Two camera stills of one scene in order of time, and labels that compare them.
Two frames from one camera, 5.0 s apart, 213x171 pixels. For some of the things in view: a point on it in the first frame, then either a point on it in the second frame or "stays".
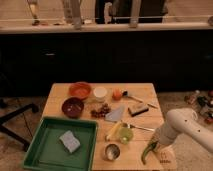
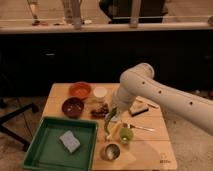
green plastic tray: x=46 y=152 stays
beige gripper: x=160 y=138 -> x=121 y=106
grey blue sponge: x=69 y=141 stays
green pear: x=126 y=134 stays
